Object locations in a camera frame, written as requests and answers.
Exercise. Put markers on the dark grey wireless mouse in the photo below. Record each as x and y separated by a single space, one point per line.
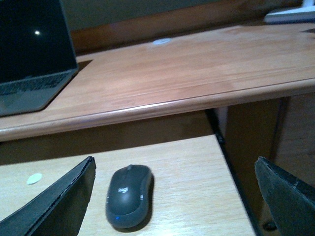
127 200

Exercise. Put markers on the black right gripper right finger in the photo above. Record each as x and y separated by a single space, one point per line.
291 201

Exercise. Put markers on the grey laptop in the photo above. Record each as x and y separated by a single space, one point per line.
37 58

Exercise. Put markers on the white desk grommet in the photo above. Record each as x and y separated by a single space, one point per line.
161 41

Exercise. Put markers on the white round sticker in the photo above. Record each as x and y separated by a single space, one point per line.
33 179

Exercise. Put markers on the wooden desk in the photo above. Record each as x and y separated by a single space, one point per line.
146 94

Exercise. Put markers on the wooden keyboard tray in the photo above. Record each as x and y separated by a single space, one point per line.
194 193

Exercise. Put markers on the black ring door pull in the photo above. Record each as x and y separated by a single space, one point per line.
269 226

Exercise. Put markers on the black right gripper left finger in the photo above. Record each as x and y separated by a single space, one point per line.
57 211

